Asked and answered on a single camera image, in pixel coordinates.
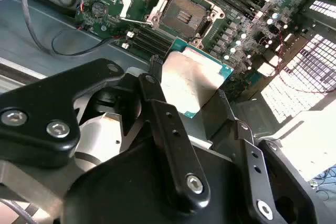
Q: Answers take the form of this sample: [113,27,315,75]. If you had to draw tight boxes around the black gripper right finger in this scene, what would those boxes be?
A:
[201,89,323,224]

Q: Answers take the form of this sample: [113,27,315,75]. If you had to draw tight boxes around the silver CPU with green edge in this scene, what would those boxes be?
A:
[159,37,235,119]

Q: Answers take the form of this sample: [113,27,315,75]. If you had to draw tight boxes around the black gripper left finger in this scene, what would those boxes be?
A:
[0,55,211,213]

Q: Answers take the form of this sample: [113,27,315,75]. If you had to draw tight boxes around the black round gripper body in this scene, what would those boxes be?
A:
[60,136,253,224]

